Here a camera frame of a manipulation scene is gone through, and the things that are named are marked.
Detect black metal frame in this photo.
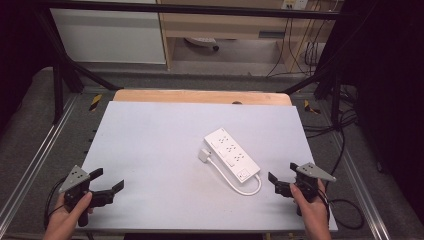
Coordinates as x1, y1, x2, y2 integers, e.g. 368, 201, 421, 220
33, 0, 358, 126

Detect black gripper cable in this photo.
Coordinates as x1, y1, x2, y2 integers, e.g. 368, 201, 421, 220
43, 177, 68, 231
321, 129, 365, 231

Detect person's left hand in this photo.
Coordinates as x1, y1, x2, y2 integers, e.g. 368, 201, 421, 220
42, 191, 95, 240

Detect white power strip cable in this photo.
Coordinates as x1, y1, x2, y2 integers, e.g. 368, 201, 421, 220
206, 157, 263, 197

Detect white work board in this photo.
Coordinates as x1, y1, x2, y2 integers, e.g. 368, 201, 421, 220
76, 100, 339, 233

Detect yellow cable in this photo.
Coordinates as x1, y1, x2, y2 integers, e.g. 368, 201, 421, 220
290, 16, 319, 73

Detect person's right hand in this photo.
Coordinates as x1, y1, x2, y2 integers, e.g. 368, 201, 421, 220
289, 178, 332, 240

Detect aluminium rail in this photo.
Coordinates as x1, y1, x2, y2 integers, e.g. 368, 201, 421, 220
0, 94, 79, 231
331, 131, 392, 240

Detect grey desk handle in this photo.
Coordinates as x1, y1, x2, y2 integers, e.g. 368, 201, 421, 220
258, 30, 287, 39

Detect white wall socket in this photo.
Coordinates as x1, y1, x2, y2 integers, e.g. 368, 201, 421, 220
280, 0, 309, 10

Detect yellow black tape marker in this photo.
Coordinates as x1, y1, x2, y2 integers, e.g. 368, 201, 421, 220
88, 93, 103, 112
303, 99, 322, 115

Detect bundle of black cables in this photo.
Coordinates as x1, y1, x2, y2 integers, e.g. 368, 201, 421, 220
303, 18, 329, 76

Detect light wooden desk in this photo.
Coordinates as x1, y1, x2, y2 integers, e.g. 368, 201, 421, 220
156, 0, 338, 72

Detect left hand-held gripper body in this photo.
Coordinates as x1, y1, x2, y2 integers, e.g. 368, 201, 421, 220
58, 164, 102, 228

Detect white chair base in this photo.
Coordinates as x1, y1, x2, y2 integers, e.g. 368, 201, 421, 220
184, 36, 221, 53

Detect thin black cable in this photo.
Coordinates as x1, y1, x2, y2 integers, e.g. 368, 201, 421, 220
265, 17, 294, 78

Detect white plug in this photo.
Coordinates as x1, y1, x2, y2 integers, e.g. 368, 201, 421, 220
198, 148, 212, 164

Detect black floor cables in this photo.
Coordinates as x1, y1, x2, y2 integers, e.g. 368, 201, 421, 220
301, 84, 359, 139

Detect white cabinet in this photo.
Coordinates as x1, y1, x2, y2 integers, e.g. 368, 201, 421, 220
49, 7, 167, 65

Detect black curtain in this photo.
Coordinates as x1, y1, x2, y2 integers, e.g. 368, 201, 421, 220
0, 0, 56, 134
339, 0, 424, 214

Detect white power strip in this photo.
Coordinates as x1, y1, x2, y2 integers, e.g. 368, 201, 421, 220
203, 127, 262, 184

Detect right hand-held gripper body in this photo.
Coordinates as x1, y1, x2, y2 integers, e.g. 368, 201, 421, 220
282, 162, 337, 217

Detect wooden table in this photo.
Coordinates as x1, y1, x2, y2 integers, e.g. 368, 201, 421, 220
113, 88, 293, 107

